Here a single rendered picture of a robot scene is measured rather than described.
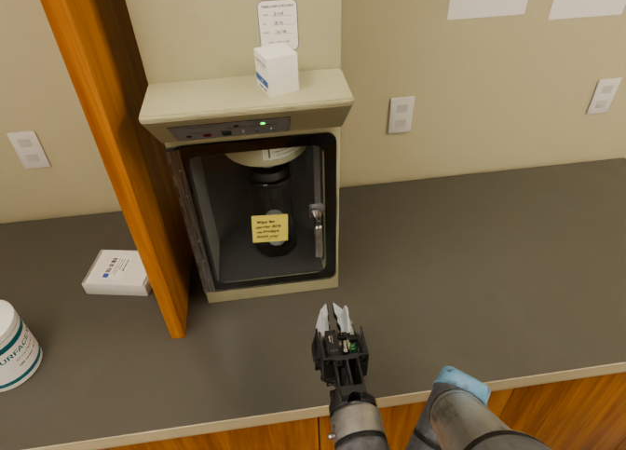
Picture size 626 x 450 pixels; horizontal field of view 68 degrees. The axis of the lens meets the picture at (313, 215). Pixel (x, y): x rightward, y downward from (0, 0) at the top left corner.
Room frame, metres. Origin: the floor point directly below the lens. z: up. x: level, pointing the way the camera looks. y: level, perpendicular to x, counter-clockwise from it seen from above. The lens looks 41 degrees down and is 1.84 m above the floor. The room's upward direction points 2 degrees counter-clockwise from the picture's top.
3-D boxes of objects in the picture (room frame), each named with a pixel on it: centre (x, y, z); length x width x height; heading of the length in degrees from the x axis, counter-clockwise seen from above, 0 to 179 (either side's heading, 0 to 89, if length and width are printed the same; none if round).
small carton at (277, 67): (0.69, 0.05, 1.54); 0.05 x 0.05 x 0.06; 25
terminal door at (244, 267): (0.73, 0.10, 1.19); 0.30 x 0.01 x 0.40; 96
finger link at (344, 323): (0.49, -0.05, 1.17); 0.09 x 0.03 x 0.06; 5
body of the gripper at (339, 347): (0.39, -0.04, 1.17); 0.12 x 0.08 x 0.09; 7
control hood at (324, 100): (0.68, 0.10, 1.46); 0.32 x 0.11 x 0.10; 96
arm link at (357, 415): (0.31, -0.05, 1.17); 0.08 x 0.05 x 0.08; 97
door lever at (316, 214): (0.71, -0.01, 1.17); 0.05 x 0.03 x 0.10; 6
